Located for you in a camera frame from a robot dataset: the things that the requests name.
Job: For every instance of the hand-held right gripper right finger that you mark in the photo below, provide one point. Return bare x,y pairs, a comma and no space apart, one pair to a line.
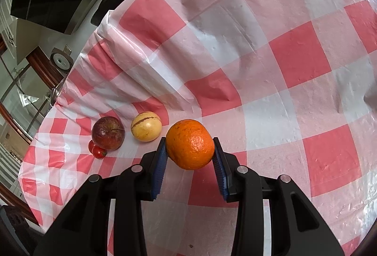
219,173

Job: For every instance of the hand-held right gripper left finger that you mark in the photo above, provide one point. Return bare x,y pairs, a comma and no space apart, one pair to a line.
159,173

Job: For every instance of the orange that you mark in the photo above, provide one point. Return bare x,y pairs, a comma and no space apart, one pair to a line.
190,144

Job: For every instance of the yellow pepino melon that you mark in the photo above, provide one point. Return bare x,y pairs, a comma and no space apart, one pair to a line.
146,127

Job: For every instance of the dark red apple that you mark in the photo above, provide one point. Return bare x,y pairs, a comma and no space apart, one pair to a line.
108,133

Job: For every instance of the red checkered tablecloth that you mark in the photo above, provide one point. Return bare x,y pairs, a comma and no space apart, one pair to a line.
265,67

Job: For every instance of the round metal fixture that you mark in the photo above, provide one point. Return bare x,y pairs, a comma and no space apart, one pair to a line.
60,61

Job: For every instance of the wooden door frame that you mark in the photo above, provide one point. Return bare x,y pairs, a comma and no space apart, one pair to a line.
38,67

